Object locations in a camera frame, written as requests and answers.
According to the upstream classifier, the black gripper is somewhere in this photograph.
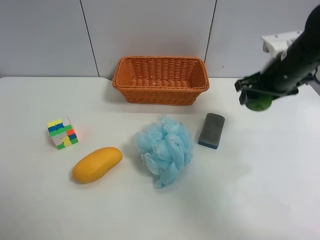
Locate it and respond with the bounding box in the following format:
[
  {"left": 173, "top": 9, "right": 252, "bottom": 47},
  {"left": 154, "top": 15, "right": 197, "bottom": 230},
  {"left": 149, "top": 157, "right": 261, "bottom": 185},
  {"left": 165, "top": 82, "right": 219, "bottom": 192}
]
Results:
[{"left": 234, "top": 53, "right": 320, "bottom": 105}]

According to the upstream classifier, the green lemon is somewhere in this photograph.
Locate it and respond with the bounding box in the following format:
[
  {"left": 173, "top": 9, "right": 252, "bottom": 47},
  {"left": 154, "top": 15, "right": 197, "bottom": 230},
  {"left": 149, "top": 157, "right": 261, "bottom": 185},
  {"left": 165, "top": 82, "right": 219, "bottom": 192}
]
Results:
[{"left": 245, "top": 94, "right": 273, "bottom": 112}]

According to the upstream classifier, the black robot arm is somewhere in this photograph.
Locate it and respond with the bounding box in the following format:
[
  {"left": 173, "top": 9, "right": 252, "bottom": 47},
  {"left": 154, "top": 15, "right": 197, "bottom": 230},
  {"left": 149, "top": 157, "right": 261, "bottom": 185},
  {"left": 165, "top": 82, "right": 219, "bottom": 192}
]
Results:
[{"left": 234, "top": 6, "right": 320, "bottom": 112}]

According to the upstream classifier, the orange woven basket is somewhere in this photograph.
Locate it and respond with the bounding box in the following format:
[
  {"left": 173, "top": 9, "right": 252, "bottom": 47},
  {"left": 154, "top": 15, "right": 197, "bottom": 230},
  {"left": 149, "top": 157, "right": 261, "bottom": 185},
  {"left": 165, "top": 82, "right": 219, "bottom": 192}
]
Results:
[{"left": 112, "top": 56, "right": 210, "bottom": 106}]

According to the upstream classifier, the grey blue whiteboard eraser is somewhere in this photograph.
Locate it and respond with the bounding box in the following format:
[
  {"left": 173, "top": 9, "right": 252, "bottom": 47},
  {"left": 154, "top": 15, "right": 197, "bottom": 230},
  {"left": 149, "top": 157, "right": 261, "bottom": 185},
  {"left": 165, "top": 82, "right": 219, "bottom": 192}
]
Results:
[{"left": 198, "top": 113, "right": 225, "bottom": 150}]

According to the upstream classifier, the blue mesh bath pouf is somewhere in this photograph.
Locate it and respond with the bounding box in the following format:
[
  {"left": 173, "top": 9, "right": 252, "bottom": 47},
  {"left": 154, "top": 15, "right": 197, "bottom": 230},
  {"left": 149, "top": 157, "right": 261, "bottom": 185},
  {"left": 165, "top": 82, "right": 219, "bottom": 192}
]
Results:
[{"left": 133, "top": 116, "right": 193, "bottom": 189}]

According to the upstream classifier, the yellow mango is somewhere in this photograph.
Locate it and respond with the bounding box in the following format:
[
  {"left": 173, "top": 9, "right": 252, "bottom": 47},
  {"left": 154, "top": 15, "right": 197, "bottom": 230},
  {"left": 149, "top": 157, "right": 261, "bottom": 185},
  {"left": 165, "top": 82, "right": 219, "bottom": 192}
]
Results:
[{"left": 71, "top": 147, "right": 123, "bottom": 184}]

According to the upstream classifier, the scrambled rubik's cube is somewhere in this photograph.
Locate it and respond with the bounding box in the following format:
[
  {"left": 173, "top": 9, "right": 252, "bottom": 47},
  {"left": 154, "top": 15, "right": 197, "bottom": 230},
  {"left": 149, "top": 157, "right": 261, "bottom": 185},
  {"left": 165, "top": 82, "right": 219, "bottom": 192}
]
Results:
[{"left": 46, "top": 116, "right": 79, "bottom": 150}]

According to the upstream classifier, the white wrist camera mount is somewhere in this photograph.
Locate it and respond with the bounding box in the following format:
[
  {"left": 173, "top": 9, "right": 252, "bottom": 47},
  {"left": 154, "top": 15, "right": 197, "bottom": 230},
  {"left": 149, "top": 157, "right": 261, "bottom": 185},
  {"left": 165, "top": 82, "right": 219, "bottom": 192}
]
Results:
[{"left": 261, "top": 30, "right": 303, "bottom": 60}]

